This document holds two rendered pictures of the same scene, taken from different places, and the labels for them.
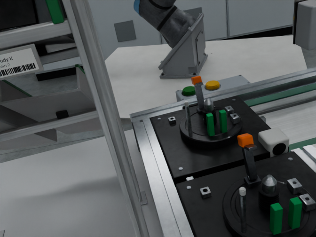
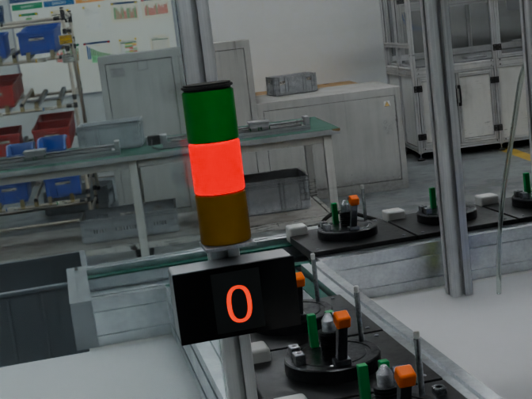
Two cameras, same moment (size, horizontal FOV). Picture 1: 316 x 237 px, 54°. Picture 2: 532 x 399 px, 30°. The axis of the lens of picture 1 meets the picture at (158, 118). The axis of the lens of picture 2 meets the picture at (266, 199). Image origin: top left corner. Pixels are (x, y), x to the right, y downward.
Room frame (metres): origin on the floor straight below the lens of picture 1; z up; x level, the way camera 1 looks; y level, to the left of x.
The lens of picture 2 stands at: (1.43, -0.35, 1.46)
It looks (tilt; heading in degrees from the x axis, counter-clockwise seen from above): 10 degrees down; 175
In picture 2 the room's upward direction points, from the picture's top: 7 degrees counter-clockwise
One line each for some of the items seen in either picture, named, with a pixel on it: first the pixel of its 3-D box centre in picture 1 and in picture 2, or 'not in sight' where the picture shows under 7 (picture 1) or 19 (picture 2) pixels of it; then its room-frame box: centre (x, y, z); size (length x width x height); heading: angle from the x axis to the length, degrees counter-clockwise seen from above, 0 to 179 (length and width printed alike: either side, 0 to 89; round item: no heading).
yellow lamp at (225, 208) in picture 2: not in sight; (222, 215); (0.47, -0.32, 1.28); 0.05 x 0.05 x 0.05
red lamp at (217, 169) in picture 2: not in sight; (216, 165); (0.47, -0.32, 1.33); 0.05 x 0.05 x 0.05
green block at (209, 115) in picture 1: (210, 124); not in sight; (0.53, -0.10, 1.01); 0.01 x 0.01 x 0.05; 6
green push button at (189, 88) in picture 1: (189, 91); not in sight; (0.79, -0.10, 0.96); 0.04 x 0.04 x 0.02
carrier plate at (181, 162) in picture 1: (211, 133); not in sight; (0.57, -0.11, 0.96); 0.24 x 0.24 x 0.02; 6
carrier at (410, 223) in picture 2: not in sight; (445, 200); (-0.82, 0.26, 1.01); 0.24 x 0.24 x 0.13; 6
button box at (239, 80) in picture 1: (213, 95); not in sight; (0.79, -0.17, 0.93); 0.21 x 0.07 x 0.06; 96
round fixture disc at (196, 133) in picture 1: (210, 126); not in sight; (0.57, -0.11, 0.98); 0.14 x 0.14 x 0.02
